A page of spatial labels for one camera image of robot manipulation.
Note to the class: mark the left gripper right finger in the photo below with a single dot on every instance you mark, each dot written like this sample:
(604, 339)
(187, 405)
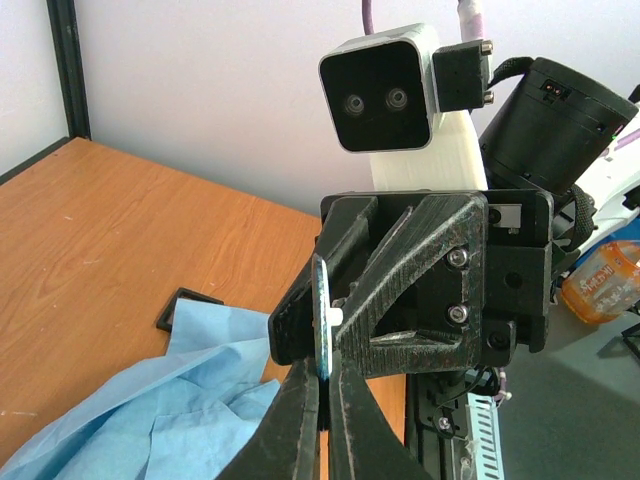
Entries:
(362, 444)

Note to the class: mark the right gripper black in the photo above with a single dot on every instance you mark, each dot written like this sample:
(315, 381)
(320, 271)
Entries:
(448, 281)

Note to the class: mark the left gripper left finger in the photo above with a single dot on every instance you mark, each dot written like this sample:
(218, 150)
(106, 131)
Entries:
(285, 444)

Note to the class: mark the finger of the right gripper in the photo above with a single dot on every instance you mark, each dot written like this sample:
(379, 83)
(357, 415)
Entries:
(345, 231)

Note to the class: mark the starry night round brooch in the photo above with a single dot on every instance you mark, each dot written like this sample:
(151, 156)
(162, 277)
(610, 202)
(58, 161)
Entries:
(321, 310)

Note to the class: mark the light blue shirt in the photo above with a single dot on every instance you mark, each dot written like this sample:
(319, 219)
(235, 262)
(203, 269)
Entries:
(183, 415)

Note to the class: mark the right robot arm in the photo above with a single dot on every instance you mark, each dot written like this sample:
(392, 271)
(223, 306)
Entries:
(550, 130)

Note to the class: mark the small black square tray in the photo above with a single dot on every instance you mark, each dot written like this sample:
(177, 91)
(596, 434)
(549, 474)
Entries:
(182, 300)

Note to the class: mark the orange plastic bottle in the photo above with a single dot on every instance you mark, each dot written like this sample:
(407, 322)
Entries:
(606, 284)

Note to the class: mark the light blue slotted cable duct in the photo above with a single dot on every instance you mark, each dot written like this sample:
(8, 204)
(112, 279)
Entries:
(482, 455)

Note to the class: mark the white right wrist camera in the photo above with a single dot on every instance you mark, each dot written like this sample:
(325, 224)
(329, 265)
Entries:
(405, 99)

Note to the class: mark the black frame post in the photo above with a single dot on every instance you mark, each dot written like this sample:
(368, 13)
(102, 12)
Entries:
(66, 41)

